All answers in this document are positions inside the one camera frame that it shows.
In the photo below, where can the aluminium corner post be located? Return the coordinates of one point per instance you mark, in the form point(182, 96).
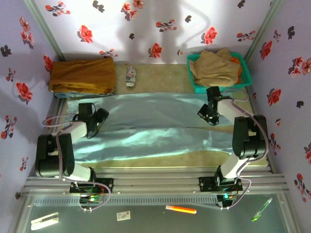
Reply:
point(263, 26)
point(45, 29)

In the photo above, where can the teal plastic basket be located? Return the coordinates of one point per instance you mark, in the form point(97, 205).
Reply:
point(245, 72)

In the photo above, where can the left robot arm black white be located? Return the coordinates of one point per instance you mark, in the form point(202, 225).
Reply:
point(48, 155)

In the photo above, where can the aluminium rail frame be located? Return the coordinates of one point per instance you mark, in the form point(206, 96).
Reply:
point(155, 180)

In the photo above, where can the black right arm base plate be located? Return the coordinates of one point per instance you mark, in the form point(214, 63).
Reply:
point(206, 184)

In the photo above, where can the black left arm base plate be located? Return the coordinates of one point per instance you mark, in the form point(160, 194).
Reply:
point(107, 185)

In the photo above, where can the orange marker pen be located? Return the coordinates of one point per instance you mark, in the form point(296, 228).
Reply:
point(181, 209)

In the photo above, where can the orange cloth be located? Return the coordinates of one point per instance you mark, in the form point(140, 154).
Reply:
point(238, 65)

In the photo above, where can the light blue satin trousers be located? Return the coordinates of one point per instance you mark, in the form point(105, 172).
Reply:
point(150, 136)

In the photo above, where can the beige trousers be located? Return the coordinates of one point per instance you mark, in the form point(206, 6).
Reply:
point(213, 69)

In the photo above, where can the folded brown trousers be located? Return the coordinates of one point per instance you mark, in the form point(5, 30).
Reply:
point(82, 75)

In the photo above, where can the white flat hand tool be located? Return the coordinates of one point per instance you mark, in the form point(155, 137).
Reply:
point(45, 221)

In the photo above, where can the white card red print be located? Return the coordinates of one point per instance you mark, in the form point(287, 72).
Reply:
point(123, 215)

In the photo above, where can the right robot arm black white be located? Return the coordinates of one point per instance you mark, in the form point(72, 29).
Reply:
point(245, 136)

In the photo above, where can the green pen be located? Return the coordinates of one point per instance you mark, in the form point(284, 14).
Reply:
point(262, 210)

